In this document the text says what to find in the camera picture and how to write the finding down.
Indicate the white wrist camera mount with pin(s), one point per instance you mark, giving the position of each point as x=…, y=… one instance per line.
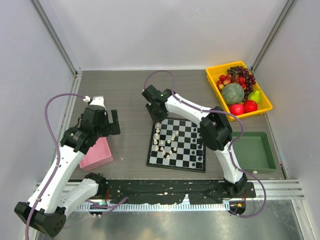
x=95, y=101

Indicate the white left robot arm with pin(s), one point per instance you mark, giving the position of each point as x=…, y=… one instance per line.
x=48, y=208

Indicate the pink open box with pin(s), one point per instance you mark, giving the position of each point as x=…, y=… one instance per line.
x=97, y=156

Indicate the black and white chessboard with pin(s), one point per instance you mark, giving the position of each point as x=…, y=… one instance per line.
x=177, y=143

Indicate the green melon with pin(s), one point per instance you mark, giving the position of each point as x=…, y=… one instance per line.
x=232, y=94

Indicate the red apple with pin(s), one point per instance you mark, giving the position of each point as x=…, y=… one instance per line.
x=237, y=109
x=250, y=106

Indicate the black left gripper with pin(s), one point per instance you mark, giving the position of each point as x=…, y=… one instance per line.
x=112, y=128

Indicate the green pear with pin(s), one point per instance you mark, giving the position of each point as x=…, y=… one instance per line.
x=255, y=96

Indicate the aluminium frame rail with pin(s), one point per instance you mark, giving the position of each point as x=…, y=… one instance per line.
x=51, y=22

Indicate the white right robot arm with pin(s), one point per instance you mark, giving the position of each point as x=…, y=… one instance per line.
x=215, y=130

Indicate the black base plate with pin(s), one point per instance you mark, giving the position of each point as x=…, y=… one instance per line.
x=169, y=192

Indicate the purple grape bunch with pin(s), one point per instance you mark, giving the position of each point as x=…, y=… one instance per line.
x=242, y=76

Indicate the yellow fruit tray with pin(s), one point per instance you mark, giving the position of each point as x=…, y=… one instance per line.
x=213, y=73

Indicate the green empty tray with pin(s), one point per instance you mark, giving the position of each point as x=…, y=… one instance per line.
x=253, y=152

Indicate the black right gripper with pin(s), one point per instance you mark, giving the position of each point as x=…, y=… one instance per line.
x=156, y=118

